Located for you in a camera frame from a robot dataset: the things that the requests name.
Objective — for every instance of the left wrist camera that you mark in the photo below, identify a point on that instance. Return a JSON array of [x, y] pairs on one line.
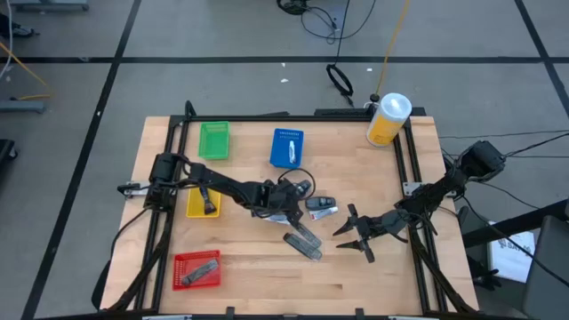
[[304, 186]]

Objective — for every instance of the red plastic basket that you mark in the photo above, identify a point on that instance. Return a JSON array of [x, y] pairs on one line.
[[211, 279]]

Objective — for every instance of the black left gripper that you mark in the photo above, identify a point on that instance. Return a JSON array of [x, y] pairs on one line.
[[280, 197]]

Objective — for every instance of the black plastic comb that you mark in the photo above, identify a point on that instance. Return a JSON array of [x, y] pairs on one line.
[[302, 246]]

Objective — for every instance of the yellow plastic basket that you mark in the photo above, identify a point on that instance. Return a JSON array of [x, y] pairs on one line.
[[193, 209]]

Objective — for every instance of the green plastic basket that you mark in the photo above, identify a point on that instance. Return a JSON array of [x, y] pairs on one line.
[[213, 142]]

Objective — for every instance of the white printed bag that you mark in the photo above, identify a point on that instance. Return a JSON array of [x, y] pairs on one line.
[[511, 262]]

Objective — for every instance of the black aluminium table frame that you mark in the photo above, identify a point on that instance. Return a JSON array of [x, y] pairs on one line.
[[289, 118]]

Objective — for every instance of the black desk bar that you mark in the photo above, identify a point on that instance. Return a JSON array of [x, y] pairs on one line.
[[511, 226]]

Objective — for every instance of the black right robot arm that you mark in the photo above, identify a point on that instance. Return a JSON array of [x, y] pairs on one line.
[[444, 186]]

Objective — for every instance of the white toothpaste tube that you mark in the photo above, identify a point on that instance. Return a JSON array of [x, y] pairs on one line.
[[324, 213], [278, 219]]

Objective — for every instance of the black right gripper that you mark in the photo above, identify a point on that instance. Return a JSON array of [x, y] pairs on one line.
[[387, 224]]

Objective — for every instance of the blue plastic basket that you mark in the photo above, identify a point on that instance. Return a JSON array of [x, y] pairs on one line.
[[280, 151]]

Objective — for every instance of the silver metal bracket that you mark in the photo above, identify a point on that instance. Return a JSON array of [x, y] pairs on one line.
[[411, 189], [135, 189]]

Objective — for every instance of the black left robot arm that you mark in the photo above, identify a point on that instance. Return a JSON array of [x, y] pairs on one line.
[[222, 184]]

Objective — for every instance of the white yellow-label wipes canister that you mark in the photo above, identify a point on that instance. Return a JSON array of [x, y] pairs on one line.
[[387, 124]]

